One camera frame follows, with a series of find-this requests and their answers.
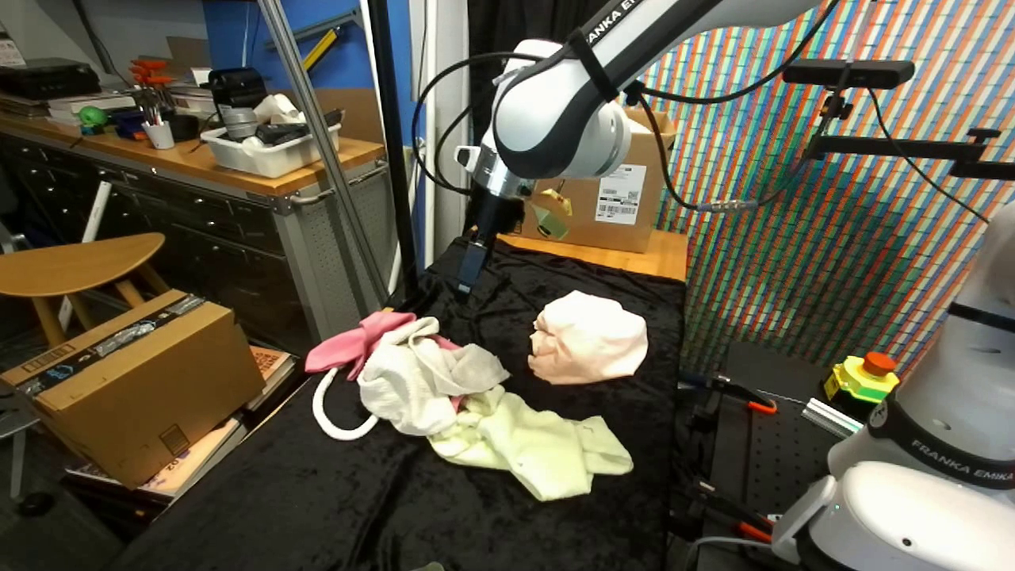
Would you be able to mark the cardboard box with white label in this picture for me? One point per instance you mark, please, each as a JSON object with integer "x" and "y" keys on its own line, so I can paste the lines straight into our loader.
{"x": 620, "y": 241}

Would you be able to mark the short silver metal bar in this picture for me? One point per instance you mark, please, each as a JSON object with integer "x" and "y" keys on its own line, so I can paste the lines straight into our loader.
{"x": 830, "y": 418}

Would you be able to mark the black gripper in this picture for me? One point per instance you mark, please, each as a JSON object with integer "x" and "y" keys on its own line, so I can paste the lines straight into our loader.
{"x": 493, "y": 224}

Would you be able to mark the white cup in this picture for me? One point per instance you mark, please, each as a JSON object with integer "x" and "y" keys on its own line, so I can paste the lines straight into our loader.
{"x": 160, "y": 136}

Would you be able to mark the black cylindrical device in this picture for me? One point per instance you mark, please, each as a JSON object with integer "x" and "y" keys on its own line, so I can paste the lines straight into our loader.
{"x": 237, "y": 100}

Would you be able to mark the black curtain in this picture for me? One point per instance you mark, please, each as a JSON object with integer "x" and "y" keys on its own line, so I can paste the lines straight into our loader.
{"x": 479, "y": 22}

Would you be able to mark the small red object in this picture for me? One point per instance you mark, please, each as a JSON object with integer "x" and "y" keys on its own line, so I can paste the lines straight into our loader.
{"x": 151, "y": 71}

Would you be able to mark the black camera boom rail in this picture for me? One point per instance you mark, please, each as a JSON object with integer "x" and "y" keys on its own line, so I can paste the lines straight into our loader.
{"x": 908, "y": 146}

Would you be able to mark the white terry towel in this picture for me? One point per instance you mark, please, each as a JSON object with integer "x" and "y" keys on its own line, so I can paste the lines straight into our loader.
{"x": 413, "y": 383}

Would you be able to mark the grey workbench with wooden top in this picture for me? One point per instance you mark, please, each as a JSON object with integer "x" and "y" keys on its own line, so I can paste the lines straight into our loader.
{"x": 305, "y": 242}

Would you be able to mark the white plastic bin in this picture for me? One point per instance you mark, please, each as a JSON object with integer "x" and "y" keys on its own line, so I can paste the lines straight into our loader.
{"x": 266, "y": 158}

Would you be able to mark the blue panel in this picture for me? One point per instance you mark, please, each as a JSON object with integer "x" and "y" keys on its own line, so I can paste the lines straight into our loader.
{"x": 233, "y": 34}

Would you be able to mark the peach cream cloth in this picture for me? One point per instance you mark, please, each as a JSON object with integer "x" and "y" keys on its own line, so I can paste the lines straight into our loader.
{"x": 588, "y": 339}

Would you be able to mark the black vertical pole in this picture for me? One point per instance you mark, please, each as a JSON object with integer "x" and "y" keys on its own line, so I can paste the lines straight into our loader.
{"x": 387, "y": 161}

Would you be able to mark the small green object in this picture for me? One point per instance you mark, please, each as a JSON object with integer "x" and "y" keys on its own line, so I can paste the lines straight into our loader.
{"x": 91, "y": 119}

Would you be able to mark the pink cloth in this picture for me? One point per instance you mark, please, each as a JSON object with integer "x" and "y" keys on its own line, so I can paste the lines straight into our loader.
{"x": 351, "y": 343}

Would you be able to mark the cardboard box with black tape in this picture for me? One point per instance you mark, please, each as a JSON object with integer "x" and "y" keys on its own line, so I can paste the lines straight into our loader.
{"x": 146, "y": 392}

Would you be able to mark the colourful patterned backdrop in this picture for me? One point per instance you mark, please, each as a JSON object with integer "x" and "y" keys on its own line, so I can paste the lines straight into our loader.
{"x": 845, "y": 265}

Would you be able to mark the black stereo camera bar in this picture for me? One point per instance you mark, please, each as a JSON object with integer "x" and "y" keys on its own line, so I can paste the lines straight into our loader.
{"x": 845, "y": 71}

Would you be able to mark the wooden stool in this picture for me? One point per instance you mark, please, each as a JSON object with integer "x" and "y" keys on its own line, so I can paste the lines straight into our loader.
{"x": 74, "y": 265}

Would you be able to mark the black case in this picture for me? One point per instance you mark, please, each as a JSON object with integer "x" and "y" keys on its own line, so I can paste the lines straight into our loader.
{"x": 48, "y": 81}

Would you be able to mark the silver metal pole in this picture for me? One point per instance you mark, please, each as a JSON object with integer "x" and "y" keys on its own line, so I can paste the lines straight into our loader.
{"x": 320, "y": 137}

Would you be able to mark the black tablecloth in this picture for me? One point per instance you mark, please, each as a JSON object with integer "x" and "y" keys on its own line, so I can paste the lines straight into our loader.
{"x": 320, "y": 495}

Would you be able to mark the yellow emergency stop button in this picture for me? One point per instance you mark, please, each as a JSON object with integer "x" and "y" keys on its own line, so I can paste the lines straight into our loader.
{"x": 860, "y": 383}

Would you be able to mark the light green cloth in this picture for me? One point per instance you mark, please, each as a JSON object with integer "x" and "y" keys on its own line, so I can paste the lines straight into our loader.
{"x": 551, "y": 448}

